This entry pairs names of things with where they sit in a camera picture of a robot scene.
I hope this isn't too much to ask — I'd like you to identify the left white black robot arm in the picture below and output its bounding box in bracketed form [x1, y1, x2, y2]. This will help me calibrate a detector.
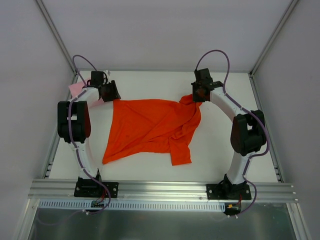
[57, 70, 121, 179]

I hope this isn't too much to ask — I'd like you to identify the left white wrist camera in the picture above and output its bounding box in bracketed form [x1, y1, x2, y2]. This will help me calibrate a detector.
[104, 70, 111, 76]

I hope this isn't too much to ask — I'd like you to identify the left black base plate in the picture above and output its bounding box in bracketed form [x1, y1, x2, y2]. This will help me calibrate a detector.
[73, 177, 119, 199]

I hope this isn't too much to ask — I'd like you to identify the aluminium mounting rail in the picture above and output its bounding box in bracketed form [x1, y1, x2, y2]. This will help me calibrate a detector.
[28, 178, 298, 203]

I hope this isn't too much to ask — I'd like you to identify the aluminium frame post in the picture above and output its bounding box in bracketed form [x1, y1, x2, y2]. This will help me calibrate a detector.
[34, 0, 77, 75]
[249, 0, 300, 76]

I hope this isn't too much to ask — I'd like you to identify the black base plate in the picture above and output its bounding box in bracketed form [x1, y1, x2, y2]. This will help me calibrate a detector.
[205, 174, 252, 200]
[73, 177, 119, 199]

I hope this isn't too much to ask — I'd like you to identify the orange t shirt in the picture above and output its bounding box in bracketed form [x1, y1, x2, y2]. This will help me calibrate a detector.
[102, 94, 202, 166]

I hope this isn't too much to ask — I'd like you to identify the folded pink t shirt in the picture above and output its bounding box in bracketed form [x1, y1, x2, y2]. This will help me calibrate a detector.
[68, 81, 104, 108]

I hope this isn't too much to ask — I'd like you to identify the white slotted cable duct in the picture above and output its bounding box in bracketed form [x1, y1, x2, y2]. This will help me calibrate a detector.
[38, 199, 226, 213]

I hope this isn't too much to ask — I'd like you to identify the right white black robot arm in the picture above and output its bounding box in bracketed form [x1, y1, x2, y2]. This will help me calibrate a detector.
[191, 68, 267, 199]

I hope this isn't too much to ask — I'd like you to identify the left aluminium frame post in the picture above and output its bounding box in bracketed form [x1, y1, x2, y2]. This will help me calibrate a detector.
[34, 0, 77, 75]

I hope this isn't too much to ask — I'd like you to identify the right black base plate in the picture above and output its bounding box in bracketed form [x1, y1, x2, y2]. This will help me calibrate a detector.
[205, 174, 252, 200]

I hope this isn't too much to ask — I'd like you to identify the right aluminium frame post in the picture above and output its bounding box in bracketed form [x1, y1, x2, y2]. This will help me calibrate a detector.
[249, 0, 300, 76]

